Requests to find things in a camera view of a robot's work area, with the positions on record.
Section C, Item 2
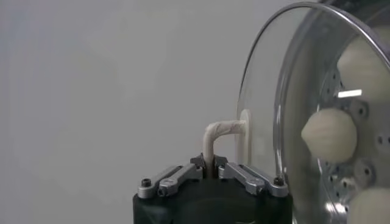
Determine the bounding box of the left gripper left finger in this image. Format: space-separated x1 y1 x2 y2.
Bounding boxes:
136 154 204 199

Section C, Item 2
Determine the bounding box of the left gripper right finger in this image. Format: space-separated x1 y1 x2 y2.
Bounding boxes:
213 154 289 198

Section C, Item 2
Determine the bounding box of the round glass pot lid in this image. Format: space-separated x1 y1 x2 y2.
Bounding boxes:
202 1 390 224

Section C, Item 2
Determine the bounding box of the white steamed baozi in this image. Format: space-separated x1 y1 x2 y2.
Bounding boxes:
347 187 390 224
336 26 390 104
300 108 358 164

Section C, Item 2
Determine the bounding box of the perforated steel steamer basket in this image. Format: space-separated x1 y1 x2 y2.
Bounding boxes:
272 9 390 224

